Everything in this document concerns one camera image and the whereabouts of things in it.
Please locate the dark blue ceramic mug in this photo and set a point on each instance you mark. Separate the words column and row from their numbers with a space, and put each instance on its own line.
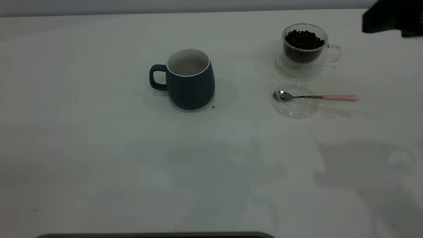
column 191, row 89

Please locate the clear double-wall glass cup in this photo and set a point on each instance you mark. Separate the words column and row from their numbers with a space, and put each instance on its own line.
column 299, row 68

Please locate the dark coffee beans pile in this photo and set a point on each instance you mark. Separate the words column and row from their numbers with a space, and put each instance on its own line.
column 304, row 41

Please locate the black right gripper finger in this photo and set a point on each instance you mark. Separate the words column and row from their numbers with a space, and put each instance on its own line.
column 390, row 16
column 413, row 33

